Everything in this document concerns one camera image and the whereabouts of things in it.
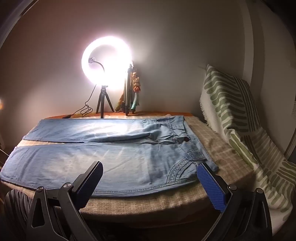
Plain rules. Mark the light blue denim pants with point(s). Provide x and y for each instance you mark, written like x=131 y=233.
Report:
x=115 y=162

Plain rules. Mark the small black tripod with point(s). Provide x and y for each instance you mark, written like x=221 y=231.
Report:
x=102 y=102

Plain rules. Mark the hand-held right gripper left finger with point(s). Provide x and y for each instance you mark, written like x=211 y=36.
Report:
x=90 y=182

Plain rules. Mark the dark striped cloth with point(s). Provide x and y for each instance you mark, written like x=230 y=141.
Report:
x=16 y=208

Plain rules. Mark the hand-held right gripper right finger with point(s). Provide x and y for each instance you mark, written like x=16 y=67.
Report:
x=211 y=185

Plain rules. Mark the colourful hanging doll ornament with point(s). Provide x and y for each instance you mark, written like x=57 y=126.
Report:
x=136 y=88

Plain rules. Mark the folded silver tripod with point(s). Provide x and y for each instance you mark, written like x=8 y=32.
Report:
x=127 y=92

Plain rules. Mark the beige plaid blanket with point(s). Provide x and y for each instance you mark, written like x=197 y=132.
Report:
x=219 y=143

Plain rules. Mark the yellow-brown cloth strip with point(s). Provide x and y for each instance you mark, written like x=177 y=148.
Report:
x=120 y=103

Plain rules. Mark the orange bed sheet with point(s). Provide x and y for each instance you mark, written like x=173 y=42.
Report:
x=150 y=113

